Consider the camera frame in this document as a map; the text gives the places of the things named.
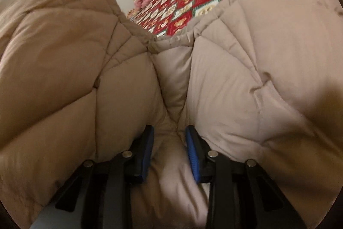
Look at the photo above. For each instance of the beige quilted puffer jacket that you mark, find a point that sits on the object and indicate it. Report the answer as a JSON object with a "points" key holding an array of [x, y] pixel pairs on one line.
{"points": [[259, 79]]}

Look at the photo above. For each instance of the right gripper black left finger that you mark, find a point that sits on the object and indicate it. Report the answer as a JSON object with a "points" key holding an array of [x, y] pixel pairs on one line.
{"points": [[98, 195]]}

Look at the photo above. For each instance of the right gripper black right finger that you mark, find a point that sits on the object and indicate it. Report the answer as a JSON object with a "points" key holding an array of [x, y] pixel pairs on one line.
{"points": [[242, 195]]}

